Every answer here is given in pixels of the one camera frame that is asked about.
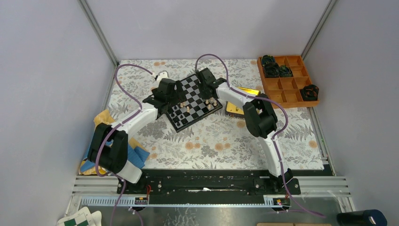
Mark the rolled dark floral tie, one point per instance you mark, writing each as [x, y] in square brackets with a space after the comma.
[271, 70]

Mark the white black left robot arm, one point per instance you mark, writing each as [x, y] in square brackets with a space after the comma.
[109, 145]

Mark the blue yellow cloth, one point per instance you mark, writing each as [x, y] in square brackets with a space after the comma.
[137, 155]

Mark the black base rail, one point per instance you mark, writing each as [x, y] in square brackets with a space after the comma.
[210, 186]

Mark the black grey chess board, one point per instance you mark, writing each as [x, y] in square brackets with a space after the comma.
[198, 106]

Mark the dark blue cylinder bottle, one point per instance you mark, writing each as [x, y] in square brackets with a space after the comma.
[362, 218]

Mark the floral table mat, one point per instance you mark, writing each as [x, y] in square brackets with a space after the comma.
[218, 141]

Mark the green white checker card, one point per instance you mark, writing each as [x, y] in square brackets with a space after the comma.
[83, 217]

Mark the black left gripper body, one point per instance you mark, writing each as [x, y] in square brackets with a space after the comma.
[172, 99]

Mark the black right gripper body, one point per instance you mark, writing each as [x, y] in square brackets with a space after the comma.
[203, 93]

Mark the orange wooden divider tray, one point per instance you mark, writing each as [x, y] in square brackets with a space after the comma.
[286, 91]

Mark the rolled green floral tie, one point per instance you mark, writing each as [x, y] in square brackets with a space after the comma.
[285, 71]

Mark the rolled blue floral tie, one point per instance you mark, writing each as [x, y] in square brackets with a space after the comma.
[267, 59]

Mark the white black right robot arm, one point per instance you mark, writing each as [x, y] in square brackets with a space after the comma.
[260, 118]

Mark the rolled black orange tie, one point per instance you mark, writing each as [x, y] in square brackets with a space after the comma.
[310, 93]

